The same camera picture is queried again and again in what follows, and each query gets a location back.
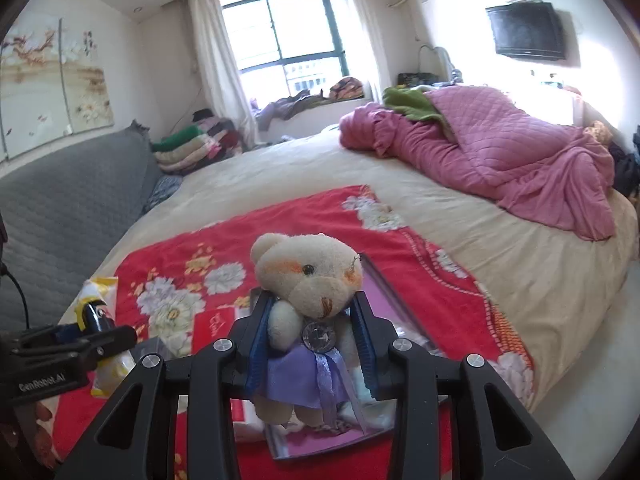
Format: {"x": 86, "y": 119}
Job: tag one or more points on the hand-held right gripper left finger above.
{"x": 257, "y": 350}

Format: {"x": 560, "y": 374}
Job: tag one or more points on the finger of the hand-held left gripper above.
{"x": 62, "y": 333}
{"x": 112, "y": 338}

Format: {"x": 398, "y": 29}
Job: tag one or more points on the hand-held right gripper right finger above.
{"x": 364, "y": 355}

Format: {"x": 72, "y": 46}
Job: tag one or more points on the yellow white snack packet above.
{"x": 97, "y": 290}

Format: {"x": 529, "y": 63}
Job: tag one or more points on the dark tray with pink print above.
{"x": 390, "y": 305}

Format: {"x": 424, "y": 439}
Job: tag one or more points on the beige teddy bear purple dress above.
{"x": 305, "y": 280}

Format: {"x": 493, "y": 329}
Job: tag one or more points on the person's left hand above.
{"x": 40, "y": 417}

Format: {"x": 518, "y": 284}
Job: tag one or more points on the red tissue pack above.
{"x": 215, "y": 330}

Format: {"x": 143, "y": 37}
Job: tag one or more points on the clear plastic bag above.
{"x": 415, "y": 337}

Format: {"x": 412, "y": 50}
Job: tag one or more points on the red floral blanket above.
{"x": 300, "y": 215}

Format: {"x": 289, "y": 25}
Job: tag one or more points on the blue floral pillow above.
{"x": 162, "y": 192}

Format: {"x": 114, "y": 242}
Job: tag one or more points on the cream bed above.
{"x": 300, "y": 165}

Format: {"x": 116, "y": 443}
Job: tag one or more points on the stack of folded clothes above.
{"x": 190, "y": 150}

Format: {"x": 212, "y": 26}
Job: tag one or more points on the grey purple clothes pile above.
{"x": 290, "y": 107}

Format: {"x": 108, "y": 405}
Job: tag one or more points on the pink quilt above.
{"x": 500, "y": 140}

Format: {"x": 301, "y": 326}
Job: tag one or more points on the green cloth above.
{"x": 410, "y": 102}

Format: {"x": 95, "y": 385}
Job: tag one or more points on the colourful patterned cloth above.
{"x": 346, "y": 87}

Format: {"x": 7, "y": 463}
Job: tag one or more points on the white curtain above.
{"x": 215, "y": 60}
{"x": 360, "y": 25}

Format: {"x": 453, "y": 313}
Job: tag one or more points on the white standing fan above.
{"x": 444, "y": 57}

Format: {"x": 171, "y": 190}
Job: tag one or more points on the dark clothes pile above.
{"x": 627, "y": 170}

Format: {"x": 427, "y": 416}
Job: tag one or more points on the window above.
{"x": 300, "y": 25}

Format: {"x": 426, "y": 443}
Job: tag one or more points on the floral wall painting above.
{"x": 50, "y": 85}

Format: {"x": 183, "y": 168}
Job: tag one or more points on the black wall television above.
{"x": 525, "y": 30}

